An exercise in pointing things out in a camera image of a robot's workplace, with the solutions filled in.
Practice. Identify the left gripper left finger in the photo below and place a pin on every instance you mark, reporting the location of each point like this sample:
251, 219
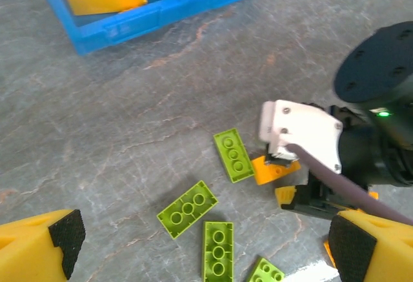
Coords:
29, 249

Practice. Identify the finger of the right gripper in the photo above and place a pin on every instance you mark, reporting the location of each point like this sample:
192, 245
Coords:
313, 201

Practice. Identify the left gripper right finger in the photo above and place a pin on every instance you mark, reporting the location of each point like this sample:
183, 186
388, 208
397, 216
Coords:
371, 253

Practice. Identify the orange lego brick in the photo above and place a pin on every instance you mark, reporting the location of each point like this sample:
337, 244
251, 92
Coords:
373, 195
329, 252

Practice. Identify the orange lego arch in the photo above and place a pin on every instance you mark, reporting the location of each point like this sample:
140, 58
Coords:
271, 174

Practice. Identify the green long lego brick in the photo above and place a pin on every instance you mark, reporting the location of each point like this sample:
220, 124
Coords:
234, 156
217, 251
187, 209
264, 270

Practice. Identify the blue two-compartment bin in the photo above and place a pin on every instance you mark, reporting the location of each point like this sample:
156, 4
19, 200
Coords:
135, 28

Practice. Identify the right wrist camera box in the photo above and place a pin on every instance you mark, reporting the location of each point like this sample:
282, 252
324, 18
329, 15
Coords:
303, 130

